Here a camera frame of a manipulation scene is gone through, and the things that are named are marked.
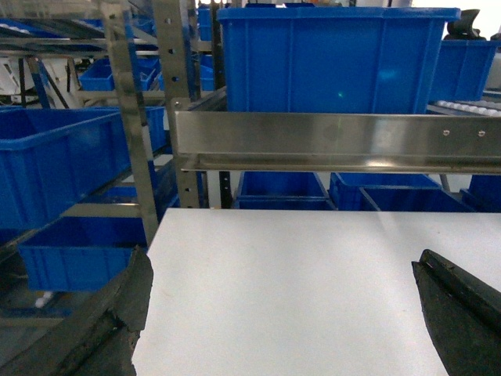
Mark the stainless steel roller shelf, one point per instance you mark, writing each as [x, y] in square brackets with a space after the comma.
[220, 140]

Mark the steel rack upright post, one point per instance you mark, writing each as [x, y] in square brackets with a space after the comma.
[117, 21]

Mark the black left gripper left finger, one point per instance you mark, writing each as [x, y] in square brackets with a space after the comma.
[100, 337]

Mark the wide blue bin lower right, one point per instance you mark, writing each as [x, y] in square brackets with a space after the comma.
[391, 192]

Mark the blue crate on left rack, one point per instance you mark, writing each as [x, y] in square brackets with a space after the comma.
[51, 159]

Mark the small blue bin lower middle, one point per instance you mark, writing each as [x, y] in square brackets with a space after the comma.
[297, 191]

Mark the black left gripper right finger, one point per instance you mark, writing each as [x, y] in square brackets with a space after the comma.
[461, 314]

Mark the blue crate far right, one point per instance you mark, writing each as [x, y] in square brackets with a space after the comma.
[462, 70]

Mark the blue bin on floor left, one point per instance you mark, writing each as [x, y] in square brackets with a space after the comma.
[80, 254]

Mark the large blue bin on shelf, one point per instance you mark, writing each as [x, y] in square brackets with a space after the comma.
[353, 60]

